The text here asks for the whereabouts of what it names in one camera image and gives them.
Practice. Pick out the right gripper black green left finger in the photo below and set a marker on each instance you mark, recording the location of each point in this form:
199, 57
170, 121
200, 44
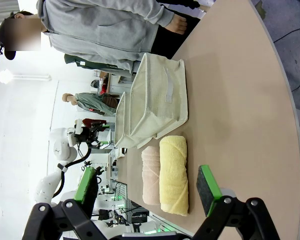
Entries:
83, 185

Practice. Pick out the small white box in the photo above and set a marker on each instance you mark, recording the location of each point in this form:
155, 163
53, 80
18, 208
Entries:
120, 153

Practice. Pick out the pink towel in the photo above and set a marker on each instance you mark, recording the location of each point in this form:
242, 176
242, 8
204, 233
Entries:
150, 175

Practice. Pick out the person's left forearm grey sleeve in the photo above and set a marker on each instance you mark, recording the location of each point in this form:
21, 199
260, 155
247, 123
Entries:
160, 12

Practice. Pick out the person in grey-green coat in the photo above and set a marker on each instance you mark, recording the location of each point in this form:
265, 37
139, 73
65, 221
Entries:
90, 102

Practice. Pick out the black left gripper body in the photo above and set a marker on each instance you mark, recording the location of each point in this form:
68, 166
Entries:
86, 136

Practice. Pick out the person in grey hoodie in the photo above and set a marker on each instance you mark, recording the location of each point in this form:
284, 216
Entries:
95, 30

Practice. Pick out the person's left hand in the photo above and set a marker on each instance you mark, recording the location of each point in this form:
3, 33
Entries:
177, 25

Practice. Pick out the person in dark green jacket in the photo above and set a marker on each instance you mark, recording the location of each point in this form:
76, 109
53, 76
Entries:
90, 62

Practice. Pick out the beige fabric basket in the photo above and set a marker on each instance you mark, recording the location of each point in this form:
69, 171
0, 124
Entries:
152, 110
120, 120

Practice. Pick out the yellow towel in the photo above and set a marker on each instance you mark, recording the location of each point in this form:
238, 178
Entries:
173, 175

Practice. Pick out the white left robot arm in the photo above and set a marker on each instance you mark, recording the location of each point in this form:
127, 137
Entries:
62, 147

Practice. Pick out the bright round ceiling lamp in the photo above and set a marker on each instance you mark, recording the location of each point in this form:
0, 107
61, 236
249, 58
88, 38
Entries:
5, 76

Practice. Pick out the right gripper black green right finger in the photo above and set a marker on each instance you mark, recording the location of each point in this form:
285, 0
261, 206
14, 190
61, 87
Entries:
210, 185

